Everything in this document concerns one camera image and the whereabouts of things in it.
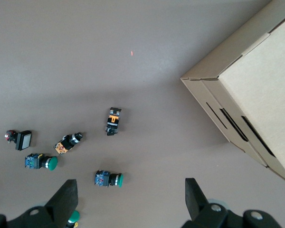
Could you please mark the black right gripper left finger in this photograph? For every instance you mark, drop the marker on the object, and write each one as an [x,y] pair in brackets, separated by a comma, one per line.
[57,209]

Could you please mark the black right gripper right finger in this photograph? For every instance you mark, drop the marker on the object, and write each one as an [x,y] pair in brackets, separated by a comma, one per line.
[204,213]

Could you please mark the green button yellow body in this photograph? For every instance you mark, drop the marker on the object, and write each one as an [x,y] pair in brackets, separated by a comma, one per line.
[74,217]

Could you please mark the green button blue body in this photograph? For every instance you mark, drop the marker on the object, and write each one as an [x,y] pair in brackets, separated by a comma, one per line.
[40,162]
[108,178]

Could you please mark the square black white-faced button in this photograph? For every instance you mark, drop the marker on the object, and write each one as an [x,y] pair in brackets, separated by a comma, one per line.
[20,139]

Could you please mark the brown cardboard box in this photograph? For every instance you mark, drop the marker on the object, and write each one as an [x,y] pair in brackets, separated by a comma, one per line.
[263,83]

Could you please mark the black selector switch orange body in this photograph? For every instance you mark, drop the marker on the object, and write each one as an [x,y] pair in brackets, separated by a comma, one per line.
[67,142]

